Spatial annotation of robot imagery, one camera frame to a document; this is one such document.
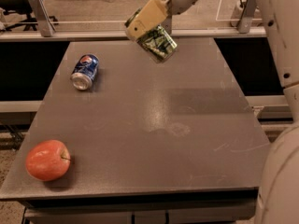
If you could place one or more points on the metal bracket post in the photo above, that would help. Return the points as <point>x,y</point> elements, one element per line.
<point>247,15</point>
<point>43,20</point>
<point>167,25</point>

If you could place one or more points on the black office chair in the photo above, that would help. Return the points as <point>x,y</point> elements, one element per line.
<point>21,7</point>

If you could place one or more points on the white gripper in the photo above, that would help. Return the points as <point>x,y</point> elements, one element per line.
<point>152,14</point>

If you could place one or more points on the right metal bracket post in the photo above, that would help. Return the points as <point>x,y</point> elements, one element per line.
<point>247,15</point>

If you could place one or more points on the green soda can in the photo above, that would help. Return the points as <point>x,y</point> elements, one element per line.
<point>158,44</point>

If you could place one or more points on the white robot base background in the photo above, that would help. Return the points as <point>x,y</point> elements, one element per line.
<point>236,14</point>

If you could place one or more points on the left metal bracket post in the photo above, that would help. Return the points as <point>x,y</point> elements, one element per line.
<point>43,20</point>

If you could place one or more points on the red apple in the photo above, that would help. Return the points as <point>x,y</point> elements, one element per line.
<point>48,160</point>

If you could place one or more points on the metal rail beam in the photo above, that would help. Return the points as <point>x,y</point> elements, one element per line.
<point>36,36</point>

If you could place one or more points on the blue Pepsi can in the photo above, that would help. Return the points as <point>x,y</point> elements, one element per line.
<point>85,72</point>

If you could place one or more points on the middle metal bracket post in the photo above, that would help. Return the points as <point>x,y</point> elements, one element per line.
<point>167,25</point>

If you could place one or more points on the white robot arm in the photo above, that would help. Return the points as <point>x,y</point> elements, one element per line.
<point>278,196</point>

